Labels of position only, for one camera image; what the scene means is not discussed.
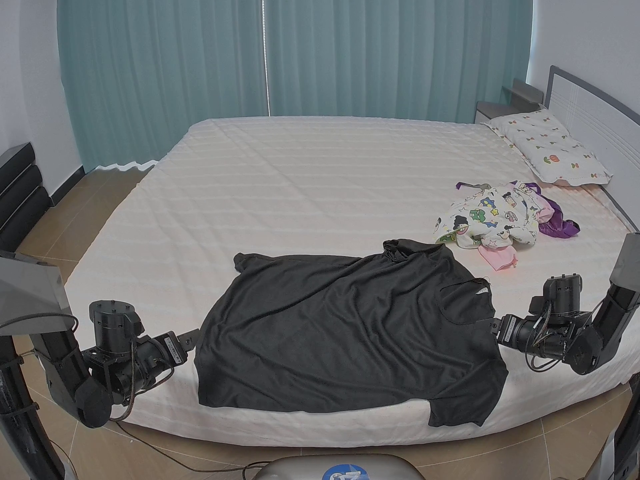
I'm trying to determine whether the pink garment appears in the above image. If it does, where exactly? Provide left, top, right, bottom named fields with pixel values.
left=477, top=194, right=557, bottom=272

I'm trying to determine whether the white printed pyjama top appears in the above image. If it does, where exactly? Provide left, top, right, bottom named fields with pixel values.
left=432, top=180, right=541, bottom=250

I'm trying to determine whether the black chest of drawers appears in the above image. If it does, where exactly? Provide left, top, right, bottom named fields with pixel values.
left=0, top=142, right=52, bottom=252

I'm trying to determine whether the white printed pillow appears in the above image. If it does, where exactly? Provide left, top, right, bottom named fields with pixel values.
left=482, top=109, right=615, bottom=188

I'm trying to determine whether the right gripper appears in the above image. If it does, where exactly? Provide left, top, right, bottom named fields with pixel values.
left=489, top=313, right=526, bottom=353

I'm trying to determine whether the purple garment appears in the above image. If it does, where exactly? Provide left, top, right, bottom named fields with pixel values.
left=455, top=180, right=583, bottom=242

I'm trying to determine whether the blue-green curtain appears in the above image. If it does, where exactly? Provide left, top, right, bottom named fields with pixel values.
left=262, top=0, right=534, bottom=125
left=57, top=0, right=271, bottom=174

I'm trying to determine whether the black cable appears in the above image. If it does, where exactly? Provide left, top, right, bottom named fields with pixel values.
left=112, top=418, right=272, bottom=475

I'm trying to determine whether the grey bedside table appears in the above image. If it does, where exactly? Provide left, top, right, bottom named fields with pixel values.
left=475, top=79, right=545, bottom=125

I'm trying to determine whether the bed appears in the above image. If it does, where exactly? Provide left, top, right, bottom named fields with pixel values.
left=64, top=65, right=640, bottom=449

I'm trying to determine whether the black T-shirt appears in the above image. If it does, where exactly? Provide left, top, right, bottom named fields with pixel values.
left=194, top=238, right=509, bottom=428

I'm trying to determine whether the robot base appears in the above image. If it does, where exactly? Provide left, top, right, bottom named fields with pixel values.
left=262, top=454, right=421, bottom=480

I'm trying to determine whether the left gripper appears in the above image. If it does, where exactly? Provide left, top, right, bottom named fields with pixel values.
left=158, top=327, right=201, bottom=367

